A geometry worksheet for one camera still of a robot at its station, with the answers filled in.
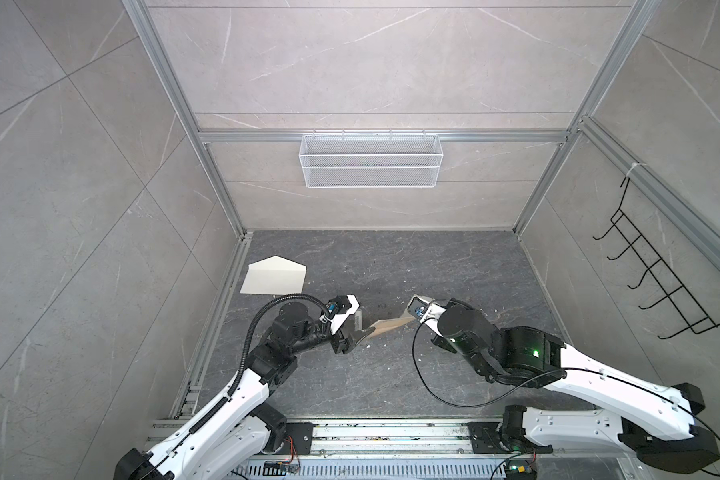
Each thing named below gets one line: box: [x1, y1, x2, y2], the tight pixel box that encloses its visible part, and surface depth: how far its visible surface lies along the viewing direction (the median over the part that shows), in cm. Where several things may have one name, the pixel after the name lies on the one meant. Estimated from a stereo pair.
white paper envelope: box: [240, 255, 307, 293], surface depth 109 cm
